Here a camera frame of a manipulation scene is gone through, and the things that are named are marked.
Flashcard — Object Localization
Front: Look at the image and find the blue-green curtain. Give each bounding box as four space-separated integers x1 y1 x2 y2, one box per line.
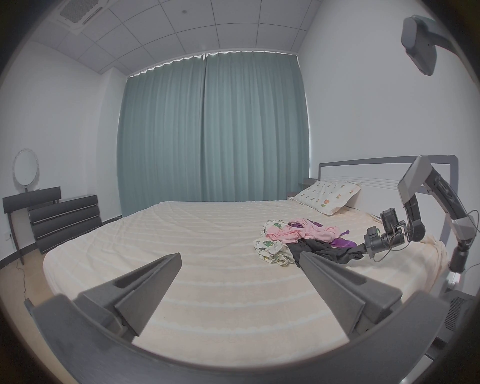
117 54 206 218
204 51 313 203

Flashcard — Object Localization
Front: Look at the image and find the pile of clothes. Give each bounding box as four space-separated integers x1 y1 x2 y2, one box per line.
253 217 357 267

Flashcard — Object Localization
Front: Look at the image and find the black chest of drawers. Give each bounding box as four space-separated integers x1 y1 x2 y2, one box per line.
28 194 104 255

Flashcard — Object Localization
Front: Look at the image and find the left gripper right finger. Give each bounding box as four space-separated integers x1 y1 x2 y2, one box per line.
299 251 403 343

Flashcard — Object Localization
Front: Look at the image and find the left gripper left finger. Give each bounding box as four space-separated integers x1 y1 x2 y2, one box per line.
75 252 183 343

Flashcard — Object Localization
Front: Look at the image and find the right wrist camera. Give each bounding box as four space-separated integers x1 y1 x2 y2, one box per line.
380 208 406 236

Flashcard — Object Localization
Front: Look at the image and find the ceiling air conditioner panel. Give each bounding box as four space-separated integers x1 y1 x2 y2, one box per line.
50 0 113 36

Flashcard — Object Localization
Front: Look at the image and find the black dressing table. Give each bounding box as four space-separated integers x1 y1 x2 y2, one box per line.
2 186 62 266

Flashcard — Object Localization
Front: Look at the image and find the white printed pillow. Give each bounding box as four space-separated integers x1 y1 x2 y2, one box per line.
292 180 362 216

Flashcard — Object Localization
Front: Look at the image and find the round white mirror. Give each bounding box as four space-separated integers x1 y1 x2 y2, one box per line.
13 149 40 192

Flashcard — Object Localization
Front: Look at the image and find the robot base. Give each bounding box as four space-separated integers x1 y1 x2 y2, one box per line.
424 270 475 361

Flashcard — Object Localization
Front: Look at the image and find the grey bedside table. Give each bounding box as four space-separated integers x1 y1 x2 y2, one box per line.
287 178 319 201

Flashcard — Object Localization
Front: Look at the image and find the bed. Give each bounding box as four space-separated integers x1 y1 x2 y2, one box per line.
42 155 460 362

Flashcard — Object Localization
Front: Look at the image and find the black T-shirt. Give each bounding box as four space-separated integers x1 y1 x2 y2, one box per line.
290 239 365 269

